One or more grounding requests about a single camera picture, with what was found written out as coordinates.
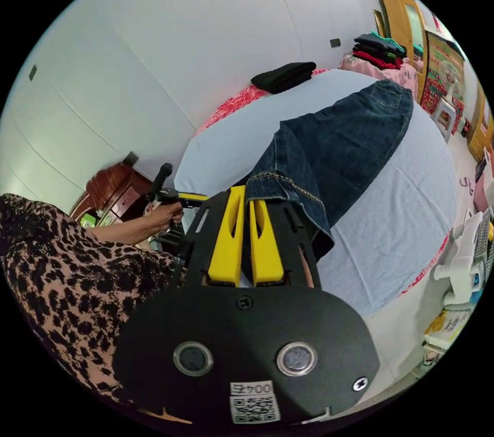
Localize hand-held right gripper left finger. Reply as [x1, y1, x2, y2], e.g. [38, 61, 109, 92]
[207, 185, 246, 288]

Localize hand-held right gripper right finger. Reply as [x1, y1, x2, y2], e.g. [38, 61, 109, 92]
[249, 199, 287, 288]

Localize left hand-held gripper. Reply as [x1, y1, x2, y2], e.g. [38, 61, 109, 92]
[146, 188, 211, 211]

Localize dark blue jeans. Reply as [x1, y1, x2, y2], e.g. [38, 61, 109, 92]
[244, 79, 415, 263]

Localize person's left forearm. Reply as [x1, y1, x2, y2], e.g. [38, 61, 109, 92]
[85, 212, 156, 249]

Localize person's left hand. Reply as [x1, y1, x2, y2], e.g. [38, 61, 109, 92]
[144, 202, 185, 232]

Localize brown wooden nightstand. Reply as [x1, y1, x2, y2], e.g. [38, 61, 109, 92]
[69, 163, 156, 223]

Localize bed with light blue sheet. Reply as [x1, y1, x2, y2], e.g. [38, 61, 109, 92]
[173, 67, 461, 317]

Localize black folded garment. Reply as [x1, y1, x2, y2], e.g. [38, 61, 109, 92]
[250, 62, 317, 95]

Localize person's body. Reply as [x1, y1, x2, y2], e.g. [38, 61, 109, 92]
[0, 193, 187, 408]

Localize white plastic appliance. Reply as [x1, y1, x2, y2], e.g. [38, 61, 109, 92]
[429, 208, 494, 307]

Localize pink printed folded quilt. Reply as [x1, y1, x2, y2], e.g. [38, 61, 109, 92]
[339, 52, 420, 99]

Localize white plastic stool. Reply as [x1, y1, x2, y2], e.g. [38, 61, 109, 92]
[431, 99, 458, 143]

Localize pile of clothes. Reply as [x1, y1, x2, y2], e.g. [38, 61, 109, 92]
[352, 31, 408, 71]

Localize light wooden cupboard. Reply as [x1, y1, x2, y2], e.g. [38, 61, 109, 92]
[373, 0, 430, 74]

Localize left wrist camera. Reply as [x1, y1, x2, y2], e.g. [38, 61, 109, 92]
[151, 162, 173, 195]

